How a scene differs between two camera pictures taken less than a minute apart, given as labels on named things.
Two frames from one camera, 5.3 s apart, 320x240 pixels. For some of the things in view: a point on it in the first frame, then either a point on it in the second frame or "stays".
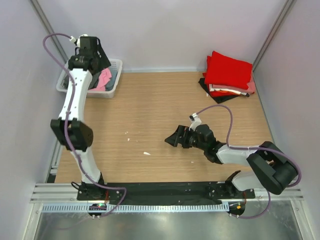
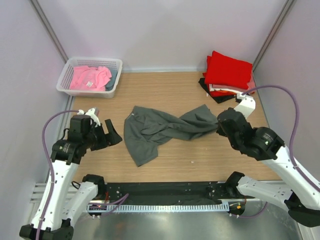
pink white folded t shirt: x=250 y=89 stays
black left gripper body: x=100 y=61 to x=102 y=138
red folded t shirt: x=223 y=70 stays
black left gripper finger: x=100 y=59 to x=111 y=138
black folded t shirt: x=218 y=100 stays
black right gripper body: x=184 y=137 to x=225 y=122
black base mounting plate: x=160 y=191 stays
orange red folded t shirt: x=221 y=93 stays
